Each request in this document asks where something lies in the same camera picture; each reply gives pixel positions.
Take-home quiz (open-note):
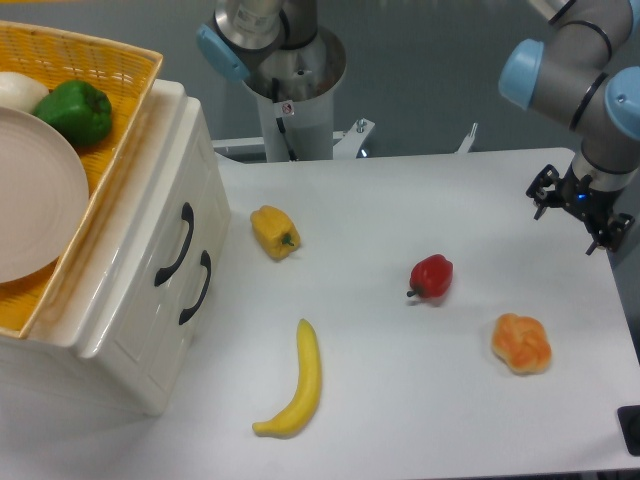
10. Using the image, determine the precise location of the black top drawer handle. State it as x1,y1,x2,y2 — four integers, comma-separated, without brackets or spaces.
152,202,195,287

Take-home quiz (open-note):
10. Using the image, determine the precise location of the black lower drawer handle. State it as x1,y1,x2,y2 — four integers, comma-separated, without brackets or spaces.
178,249,213,326

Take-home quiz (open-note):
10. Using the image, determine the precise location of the white drawer cabinet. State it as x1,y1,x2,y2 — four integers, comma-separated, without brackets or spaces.
1,80,231,415

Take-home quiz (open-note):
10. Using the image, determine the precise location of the black drawer handle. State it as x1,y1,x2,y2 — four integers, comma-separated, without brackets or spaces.
178,249,213,326
152,202,195,287

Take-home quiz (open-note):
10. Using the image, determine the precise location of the pink plate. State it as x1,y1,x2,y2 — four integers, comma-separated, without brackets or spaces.
1,108,89,283

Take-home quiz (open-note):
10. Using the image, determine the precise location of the white clamp post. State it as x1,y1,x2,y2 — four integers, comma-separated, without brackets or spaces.
455,122,479,155

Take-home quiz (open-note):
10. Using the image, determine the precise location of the yellow wicker basket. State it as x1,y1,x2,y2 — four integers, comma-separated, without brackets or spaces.
1,21,163,339

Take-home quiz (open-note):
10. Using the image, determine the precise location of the red bell pepper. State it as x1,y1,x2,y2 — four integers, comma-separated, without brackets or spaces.
406,254,453,299

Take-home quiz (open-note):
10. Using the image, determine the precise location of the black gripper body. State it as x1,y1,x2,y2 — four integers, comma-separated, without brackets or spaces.
560,166,620,231

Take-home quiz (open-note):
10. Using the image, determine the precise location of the green bell pepper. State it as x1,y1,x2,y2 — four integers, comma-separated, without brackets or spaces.
33,80,112,147

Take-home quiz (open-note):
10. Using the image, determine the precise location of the yellow banana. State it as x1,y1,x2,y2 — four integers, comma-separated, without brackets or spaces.
252,319,323,439

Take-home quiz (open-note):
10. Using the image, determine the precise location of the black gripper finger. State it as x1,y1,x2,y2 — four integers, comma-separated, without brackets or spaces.
525,164,560,220
585,212,635,255

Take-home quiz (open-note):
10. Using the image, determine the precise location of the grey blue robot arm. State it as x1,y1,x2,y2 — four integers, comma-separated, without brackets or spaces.
196,1,639,251

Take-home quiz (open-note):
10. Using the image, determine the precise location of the white drawer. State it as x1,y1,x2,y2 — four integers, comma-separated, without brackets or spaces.
81,97,230,363

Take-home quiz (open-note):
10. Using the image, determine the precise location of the white round vegetable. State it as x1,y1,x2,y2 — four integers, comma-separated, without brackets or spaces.
1,71,49,113

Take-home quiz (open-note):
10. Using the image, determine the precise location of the yellow bell pepper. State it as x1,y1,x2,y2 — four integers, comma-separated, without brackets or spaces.
250,205,301,261

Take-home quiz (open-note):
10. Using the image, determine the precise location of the black device at table edge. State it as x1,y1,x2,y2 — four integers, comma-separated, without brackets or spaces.
617,405,640,457

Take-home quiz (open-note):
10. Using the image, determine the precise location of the orange knotted bread roll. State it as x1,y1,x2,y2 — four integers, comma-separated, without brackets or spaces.
491,313,552,375

